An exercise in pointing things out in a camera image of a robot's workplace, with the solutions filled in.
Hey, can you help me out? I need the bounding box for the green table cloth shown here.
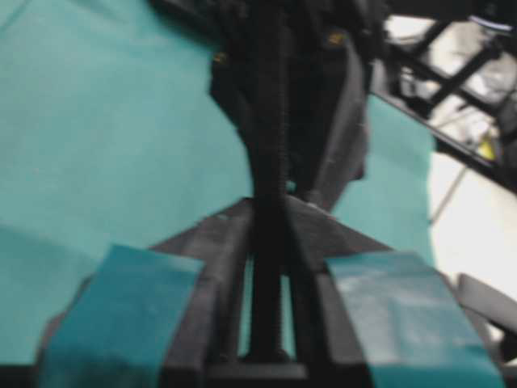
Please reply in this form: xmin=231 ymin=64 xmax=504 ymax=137
xmin=0 ymin=0 xmax=437 ymax=365

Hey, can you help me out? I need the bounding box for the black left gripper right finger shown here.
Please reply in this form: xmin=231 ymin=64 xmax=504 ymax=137
xmin=287 ymin=197 xmax=505 ymax=387

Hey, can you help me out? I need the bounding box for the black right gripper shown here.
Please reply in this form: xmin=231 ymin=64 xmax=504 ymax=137
xmin=153 ymin=1 xmax=387 ymax=210

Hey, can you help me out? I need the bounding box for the black aluminium frame rail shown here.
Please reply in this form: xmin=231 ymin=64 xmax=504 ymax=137
xmin=380 ymin=15 xmax=516 ymax=190

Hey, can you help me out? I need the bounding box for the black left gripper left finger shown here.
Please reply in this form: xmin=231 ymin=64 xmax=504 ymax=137
xmin=37 ymin=199 xmax=253 ymax=387

